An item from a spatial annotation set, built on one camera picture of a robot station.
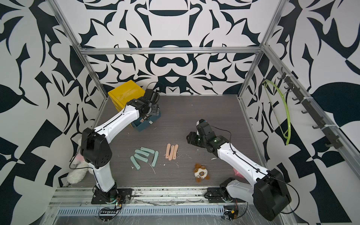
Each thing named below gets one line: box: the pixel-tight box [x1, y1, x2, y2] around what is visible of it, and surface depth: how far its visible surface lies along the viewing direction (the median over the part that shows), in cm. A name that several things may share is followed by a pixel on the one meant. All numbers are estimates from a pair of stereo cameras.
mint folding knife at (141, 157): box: [134, 153, 149, 163], surface depth 89 cm
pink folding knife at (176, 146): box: [172, 143, 179, 160], surface depth 91 cm
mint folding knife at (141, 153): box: [134, 149, 150, 158], surface depth 91 cm
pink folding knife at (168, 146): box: [165, 143, 172, 159], surface depth 92 cm
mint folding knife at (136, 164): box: [130, 155, 141, 171], surface depth 87 cm
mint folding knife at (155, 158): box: [150, 150, 159, 167], surface depth 89 cm
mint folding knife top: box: [140, 146, 156, 154], surface depth 91 cm
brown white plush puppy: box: [193, 162, 210, 184], surface depth 81 cm
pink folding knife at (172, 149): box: [168, 145, 175, 161], surface depth 91 cm
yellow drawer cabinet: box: [107, 79, 146, 112], surface depth 94 cm
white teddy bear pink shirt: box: [66, 136, 94, 185], surface depth 76 cm
